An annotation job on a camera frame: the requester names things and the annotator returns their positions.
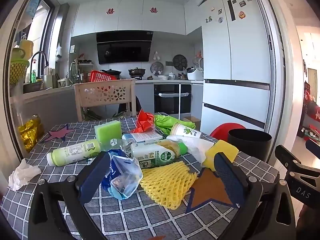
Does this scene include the white carton box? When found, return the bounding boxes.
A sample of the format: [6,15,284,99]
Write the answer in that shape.
[122,131,163,144]

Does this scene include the round black steamer rack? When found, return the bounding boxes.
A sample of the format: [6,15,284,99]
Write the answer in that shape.
[172,54,188,70]

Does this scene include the crumpled white tissue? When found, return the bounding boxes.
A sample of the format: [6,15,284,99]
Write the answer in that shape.
[8,158,42,191]

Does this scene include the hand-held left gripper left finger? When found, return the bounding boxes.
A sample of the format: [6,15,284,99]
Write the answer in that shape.
[27,151,112,240]

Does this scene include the black kitchen faucet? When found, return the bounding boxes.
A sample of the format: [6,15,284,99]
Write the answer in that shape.
[30,51,50,80]

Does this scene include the cardboard box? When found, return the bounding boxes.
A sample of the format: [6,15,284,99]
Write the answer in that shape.
[183,116,201,129]

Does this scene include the blue white plastic bag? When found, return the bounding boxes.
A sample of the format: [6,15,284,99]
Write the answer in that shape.
[101,149,143,200]

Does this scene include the yellow sponge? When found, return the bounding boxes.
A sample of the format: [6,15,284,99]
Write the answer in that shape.
[202,140,239,172]

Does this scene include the beige perforated plastic basket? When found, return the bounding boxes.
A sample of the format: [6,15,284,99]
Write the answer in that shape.
[74,79,137,122]

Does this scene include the grey checked tablecloth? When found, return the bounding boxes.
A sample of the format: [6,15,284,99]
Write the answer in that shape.
[0,112,280,240]

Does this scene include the crumpled clear plastic bottle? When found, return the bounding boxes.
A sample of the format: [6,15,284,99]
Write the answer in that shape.
[107,138,133,155]

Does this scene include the red plastic stool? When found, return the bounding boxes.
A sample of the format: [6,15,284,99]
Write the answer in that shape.
[210,122,247,139]

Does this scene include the red plastic basket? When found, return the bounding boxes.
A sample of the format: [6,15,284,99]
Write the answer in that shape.
[89,70,117,82]

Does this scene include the green vegetables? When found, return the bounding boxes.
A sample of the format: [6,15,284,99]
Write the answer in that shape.
[82,109,105,120]

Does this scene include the black wok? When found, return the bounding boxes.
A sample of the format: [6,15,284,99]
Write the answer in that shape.
[101,69,122,77]

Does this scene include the white refrigerator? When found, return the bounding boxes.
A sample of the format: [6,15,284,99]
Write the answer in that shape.
[200,0,285,137]

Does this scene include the red plastic wrapper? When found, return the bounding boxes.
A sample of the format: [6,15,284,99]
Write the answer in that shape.
[130,109,157,133]

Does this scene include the dark cooking pot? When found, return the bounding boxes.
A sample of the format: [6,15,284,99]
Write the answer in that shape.
[128,67,146,77]

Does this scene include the green colander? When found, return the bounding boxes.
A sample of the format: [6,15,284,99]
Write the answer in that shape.
[10,59,30,84]

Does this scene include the green sponge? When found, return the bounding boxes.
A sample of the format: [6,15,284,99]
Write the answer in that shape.
[94,120,122,147]

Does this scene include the green white paper cup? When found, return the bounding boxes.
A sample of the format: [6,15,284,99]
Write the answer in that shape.
[170,123,202,139]

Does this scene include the gold foil bag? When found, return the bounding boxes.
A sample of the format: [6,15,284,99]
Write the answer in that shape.
[18,115,45,152]

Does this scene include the black range hood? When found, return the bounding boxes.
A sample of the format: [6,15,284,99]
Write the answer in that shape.
[96,31,154,65]

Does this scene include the white rice cooker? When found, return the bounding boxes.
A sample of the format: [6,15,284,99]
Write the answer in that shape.
[187,68,204,81]

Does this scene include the yellow foam fruit net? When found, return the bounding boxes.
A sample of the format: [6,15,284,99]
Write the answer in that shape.
[139,161,198,210]

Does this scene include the black trash bin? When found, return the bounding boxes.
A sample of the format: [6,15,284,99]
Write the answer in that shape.
[227,129,272,164]

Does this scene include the green capped disinfectant bottle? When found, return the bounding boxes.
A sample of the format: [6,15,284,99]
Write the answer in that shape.
[130,140,188,169]

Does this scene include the black built-in oven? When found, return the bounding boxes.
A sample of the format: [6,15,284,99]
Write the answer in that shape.
[154,84,192,115]

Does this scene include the green plastic bag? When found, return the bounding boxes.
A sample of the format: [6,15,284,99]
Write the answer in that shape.
[154,114,196,135]

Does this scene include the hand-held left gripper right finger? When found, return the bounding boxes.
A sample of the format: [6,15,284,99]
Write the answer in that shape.
[214,152,297,240]

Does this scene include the green white drink bottle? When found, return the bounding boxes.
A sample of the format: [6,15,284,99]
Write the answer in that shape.
[46,139,102,167]

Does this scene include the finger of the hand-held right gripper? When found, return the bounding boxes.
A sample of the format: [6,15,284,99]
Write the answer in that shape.
[305,138,320,159]
[274,144,301,172]

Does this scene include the yellow colander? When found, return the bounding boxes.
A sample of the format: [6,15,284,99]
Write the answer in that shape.
[19,39,34,58]

